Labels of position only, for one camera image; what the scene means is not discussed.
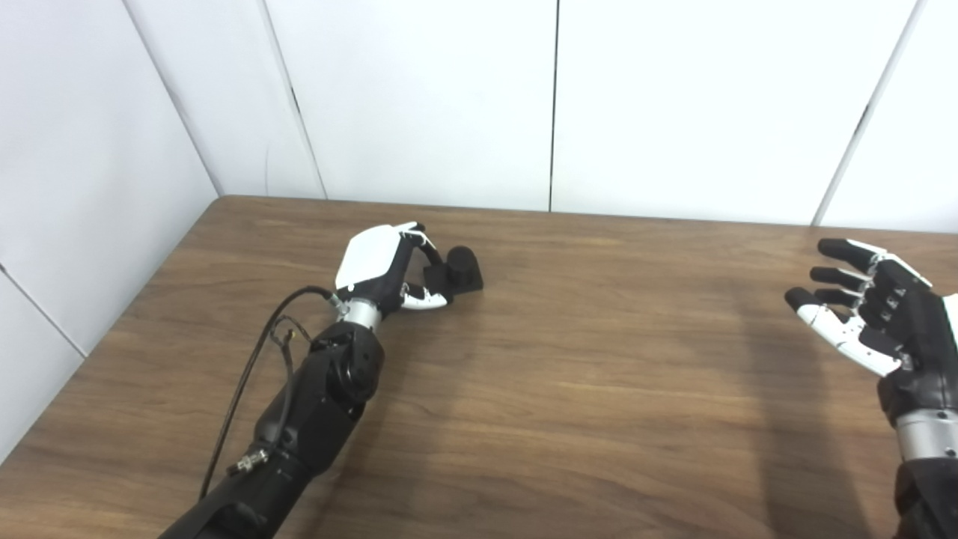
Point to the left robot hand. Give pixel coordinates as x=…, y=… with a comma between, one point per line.
x=367, y=258

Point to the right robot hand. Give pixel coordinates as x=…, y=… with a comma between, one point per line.
x=917, y=337

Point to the black peg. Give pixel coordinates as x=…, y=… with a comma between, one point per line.
x=462, y=268

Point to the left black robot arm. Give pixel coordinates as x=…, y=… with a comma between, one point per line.
x=314, y=419

